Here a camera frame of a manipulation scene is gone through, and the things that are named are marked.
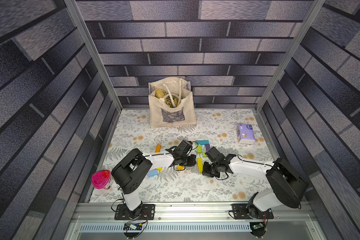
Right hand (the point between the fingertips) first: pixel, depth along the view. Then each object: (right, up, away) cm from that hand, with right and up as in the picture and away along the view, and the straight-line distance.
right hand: (201, 172), depth 87 cm
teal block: (+3, +16, +14) cm, 22 cm away
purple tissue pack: (+31, +23, +10) cm, 40 cm away
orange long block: (-27, +13, +8) cm, 31 cm away
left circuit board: (-37, -20, -16) cm, 46 cm away
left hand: (-2, +6, +1) cm, 6 cm away
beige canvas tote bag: (-18, +43, +9) cm, 48 cm away
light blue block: (-29, 0, 0) cm, 29 cm away
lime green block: (0, +14, -13) cm, 19 cm away
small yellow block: (-25, +2, 0) cm, 25 cm away
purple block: (+6, +13, +11) cm, 18 cm away
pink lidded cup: (-54, +1, -13) cm, 55 cm away
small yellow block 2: (-13, +3, -1) cm, 13 cm away
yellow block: (0, +4, +1) cm, 4 cm away
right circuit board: (+27, -22, -15) cm, 38 cm away
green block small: (0, +12, +10) cm, 16 cm away
